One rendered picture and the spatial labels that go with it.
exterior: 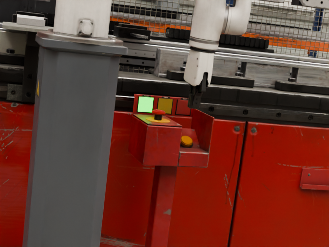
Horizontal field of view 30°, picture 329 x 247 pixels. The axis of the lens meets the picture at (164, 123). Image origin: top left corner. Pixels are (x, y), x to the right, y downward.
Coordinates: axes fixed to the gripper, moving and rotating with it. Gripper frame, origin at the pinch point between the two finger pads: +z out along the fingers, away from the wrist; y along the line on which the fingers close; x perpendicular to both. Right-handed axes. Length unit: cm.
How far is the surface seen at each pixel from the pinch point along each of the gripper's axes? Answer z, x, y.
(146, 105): 4.6, -11.1, -9.8
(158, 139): 10.5, -11.2, 5.9
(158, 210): 33.4, -6.6, 2.6
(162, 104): 4.0, -6.0, -9.9
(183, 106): 4.0, 0.9, -9.9
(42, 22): -14, -41, -30
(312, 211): 39, 57, -12
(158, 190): 27.2, -7.5, 2.0
